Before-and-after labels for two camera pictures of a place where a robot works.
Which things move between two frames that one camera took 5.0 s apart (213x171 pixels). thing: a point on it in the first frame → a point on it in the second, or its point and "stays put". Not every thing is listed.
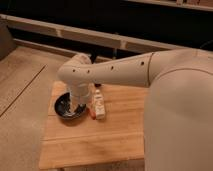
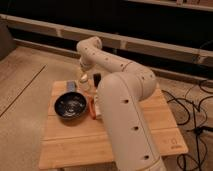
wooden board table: [88, 141] stays put
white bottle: [100, 112] stays put
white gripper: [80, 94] → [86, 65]
